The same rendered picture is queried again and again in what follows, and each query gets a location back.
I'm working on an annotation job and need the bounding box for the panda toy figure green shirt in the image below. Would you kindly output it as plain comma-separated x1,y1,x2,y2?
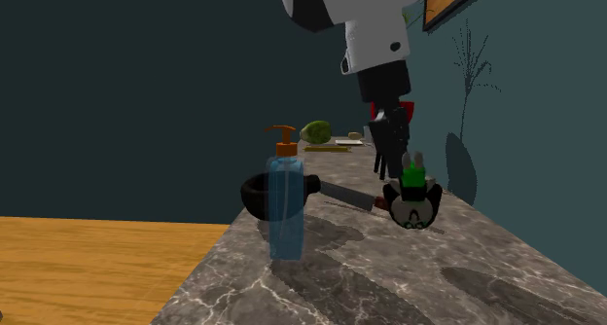
382,151,445,231

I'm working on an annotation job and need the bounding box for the blue pump bottle orange top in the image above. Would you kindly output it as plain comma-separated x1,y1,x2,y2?
263,125,306,262

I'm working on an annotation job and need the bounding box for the green fruit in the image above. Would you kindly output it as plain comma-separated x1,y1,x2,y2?
299,120,334,145

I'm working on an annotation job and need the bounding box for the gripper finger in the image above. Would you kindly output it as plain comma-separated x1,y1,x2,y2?
384,120,411,180
369,122,387,181

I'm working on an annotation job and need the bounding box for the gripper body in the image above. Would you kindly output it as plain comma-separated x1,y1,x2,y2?
356,59,413,126

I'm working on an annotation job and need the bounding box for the yellow flat board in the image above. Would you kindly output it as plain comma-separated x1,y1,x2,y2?
303,145,353,154

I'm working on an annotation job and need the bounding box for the black bowl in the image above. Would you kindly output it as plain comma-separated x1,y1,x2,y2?
239,172,323,223

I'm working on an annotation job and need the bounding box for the knife with red handle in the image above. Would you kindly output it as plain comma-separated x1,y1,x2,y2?
319,180,390,213

